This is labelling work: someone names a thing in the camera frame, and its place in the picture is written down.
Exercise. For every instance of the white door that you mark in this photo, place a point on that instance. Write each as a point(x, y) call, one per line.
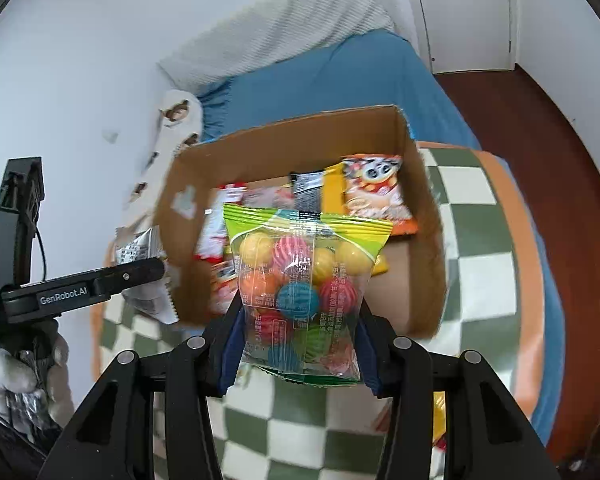
point(470, 10)

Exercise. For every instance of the white grey snack packet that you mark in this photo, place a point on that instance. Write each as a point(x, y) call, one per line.
point(140, 247)

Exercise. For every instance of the cardboard box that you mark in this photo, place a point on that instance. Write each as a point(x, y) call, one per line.
point(410, 280)

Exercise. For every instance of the long black snack packet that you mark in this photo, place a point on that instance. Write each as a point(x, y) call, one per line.
point(307, 187)

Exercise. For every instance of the small yellow snack packet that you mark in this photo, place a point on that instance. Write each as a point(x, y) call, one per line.
point(439, 410)

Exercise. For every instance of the colourful candy ball bag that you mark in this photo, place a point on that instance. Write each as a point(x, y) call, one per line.
point(300, 280)

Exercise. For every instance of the bear print pillow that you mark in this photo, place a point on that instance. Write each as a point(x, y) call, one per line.
point(180, 110)

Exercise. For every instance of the blue bed sheet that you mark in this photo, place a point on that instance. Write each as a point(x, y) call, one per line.
point(370, 75)

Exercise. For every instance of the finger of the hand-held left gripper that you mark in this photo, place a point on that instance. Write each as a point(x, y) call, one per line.
point(125, 277)

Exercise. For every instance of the orange panda snack packet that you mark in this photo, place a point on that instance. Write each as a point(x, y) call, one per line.
point(375, 195)

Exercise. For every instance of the green white checkered mat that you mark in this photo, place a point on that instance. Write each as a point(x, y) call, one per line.
point(470, 240)

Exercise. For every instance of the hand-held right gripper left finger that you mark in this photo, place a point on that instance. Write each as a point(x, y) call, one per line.
point(230, 360)

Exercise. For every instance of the white red bar packet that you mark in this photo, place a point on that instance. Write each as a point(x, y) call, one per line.
point(215, 240)

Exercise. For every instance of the large yellow snack packet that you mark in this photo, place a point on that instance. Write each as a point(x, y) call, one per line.
point(332, 180)

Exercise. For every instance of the white wall socket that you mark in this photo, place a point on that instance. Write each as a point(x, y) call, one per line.
point(111, 136)

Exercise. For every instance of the grey white textured pillow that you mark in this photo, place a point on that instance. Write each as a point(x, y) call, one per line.
point(280, 35)

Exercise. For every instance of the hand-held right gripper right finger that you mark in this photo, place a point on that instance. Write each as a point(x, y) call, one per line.
point(367, 360)

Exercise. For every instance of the person's left hand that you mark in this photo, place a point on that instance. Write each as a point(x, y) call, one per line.
point(7, 377)

